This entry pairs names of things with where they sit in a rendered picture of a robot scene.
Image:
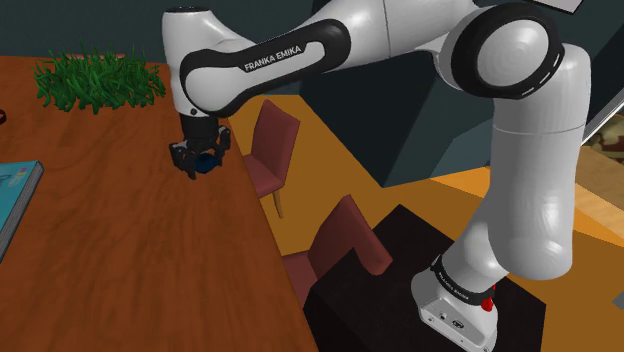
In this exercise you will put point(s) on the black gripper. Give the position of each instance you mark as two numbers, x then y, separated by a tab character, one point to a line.
200	129

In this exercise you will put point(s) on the small dark blue object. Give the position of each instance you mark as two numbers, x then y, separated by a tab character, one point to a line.
206	164

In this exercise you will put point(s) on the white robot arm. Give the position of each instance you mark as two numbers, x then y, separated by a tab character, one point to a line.
531	195

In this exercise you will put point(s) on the dark red chair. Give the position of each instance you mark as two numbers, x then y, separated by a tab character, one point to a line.
336	244
273	146

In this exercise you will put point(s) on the brown wooden table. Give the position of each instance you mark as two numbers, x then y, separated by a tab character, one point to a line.
122	244

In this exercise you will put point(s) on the green grass plant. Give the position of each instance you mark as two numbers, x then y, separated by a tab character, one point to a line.
97	83

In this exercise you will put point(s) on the teal book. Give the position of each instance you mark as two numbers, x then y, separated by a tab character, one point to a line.
14	195

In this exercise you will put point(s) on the small dark round object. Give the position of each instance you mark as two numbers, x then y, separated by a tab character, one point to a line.
2	117

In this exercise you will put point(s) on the black robot stand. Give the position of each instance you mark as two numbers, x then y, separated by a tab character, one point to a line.
370	312

